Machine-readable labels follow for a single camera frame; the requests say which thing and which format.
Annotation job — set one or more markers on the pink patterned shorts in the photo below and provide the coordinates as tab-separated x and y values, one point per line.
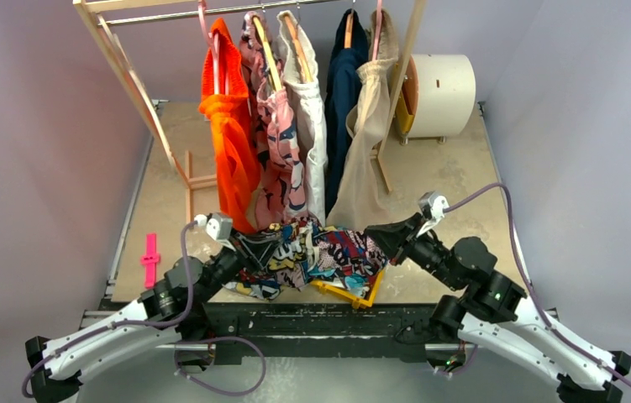
281	196

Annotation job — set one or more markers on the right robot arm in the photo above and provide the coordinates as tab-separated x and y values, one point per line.
496	313

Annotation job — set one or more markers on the pink hanger under beige shorts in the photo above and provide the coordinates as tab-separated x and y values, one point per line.
376	31

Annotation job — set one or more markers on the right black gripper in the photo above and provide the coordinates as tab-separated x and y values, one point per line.
406	241

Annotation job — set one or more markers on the beige shorts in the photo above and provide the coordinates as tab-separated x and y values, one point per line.
358	204

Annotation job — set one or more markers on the yellow plastic bin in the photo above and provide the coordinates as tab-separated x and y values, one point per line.
366	300

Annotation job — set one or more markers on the white shorts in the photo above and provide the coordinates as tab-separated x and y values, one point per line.
307	104

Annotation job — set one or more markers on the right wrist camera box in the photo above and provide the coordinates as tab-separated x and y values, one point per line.
433	205

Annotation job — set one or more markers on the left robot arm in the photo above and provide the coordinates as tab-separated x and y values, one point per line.
172	312

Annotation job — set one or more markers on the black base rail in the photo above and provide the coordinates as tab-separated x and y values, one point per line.
323	331

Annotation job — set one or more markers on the white cylindrical drum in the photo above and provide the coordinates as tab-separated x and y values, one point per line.
437	97

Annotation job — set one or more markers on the orange wooden hanger navy shorts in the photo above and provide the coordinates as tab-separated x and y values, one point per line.
349	23

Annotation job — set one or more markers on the metal hanging rail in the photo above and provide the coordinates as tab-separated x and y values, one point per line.
214	11

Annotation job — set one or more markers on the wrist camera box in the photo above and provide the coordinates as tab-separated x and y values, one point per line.
217	226
433	205

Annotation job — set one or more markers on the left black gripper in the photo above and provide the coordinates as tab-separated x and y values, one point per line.
256	248

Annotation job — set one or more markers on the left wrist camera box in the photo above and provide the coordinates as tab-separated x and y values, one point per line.
217	226

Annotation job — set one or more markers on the colourful comic print shorts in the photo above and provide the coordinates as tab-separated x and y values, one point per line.
310	251

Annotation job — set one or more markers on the pink hanger under orange shorts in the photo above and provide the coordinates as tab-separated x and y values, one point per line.
212	41

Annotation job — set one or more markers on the navy blue shorts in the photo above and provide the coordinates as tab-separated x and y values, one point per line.
342	93

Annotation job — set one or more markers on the pink plastic clip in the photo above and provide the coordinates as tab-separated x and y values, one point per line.
150	260

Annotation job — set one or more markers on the wooden clothes rack frame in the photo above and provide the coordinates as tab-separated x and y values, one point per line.
88	10

